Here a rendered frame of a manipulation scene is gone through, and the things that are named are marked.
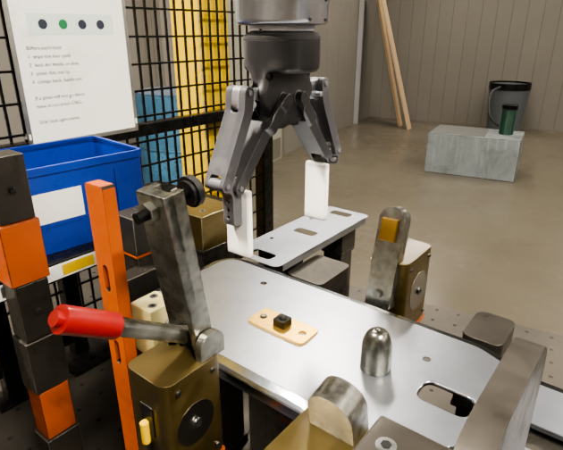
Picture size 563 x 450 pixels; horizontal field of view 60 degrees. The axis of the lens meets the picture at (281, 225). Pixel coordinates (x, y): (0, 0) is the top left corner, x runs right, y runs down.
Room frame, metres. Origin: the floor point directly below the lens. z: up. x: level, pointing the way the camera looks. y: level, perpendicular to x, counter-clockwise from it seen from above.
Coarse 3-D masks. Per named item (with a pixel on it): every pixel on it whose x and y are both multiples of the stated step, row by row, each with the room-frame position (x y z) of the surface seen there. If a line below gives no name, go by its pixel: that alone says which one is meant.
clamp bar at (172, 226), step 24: (144, 192) 0.38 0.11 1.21; (168, 192) 0.37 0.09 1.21; (192, 192) 0.39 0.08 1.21; (144, 216) 0.36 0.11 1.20; (168, 216) 0.36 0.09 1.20; (168, 240) 0.37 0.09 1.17; (192, 240) 0.38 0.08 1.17; (168, 264) 0.38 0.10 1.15; (192, 264) 0.38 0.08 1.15; (168, 288) 0.38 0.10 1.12; (192, 288) 0.38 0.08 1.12; (168, 312) 0.39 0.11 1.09; (192, 312) 0.38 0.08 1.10; (192, 336) 0.38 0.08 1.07
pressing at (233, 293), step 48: (240, 288) 0.60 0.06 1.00; (288, 288) 0.60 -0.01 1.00; (240, 336) 0.49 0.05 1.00; (336, 336) 0.49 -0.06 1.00; (432, 336) 0.49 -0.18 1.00; (240, 384) 0.41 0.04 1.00; (288, 384) 0.40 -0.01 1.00; (384, 384) 0.40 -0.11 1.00; (432, 384) 0.41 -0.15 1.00; (480, 384) 0.40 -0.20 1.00; (432, 432) 0.34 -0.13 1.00
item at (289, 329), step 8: (256, 312) 0.53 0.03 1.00; (264, 312) 0.53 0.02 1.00; (272, 312) 0.53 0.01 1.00; (248, 320) 0.52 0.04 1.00; (256, 320) 0.52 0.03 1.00; (264, 320) 0.52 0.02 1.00; (272, 320) 0.52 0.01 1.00; (280, 320) 0.50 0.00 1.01; (288, 320) 0.50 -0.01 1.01; (296, 320) 0.52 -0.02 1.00; (264, 328) 0.50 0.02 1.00; (272, 328) 0.50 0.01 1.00; (280, 328) 0.50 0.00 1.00; (288, 328) 0.50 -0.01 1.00; (296, 328) 0.50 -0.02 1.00; (304, 328) 0.50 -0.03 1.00; (312, 328) 0.50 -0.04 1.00; (280, 336) 0.48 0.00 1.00; (288, 336) 0.48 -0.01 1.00; (296, 336) 0.48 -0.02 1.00; (304, 336) 0.48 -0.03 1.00; (312, 336) 0.48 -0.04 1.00; (296, 344) 0.47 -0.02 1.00; (304, 344) 0.47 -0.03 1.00
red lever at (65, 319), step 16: (64, 304) 0.31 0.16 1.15; (48, 320) 0.30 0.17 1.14; (64, 320) 0.30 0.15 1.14; (80, 320) 0.30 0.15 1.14; (96, 320) 0.31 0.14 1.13; (112, 320) 0.32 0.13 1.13; (128, 320) 0.34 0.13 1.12; (144, 320) 0.36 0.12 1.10; (80, 336) 0.31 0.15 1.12; (96, 336) 0.31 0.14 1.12; (112, 336) 0.32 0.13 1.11; (128, 336) 0.33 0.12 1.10; (144, 336) 0.35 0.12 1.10; (160, 336) 0.36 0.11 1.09; (176, 336) 0.37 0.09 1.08
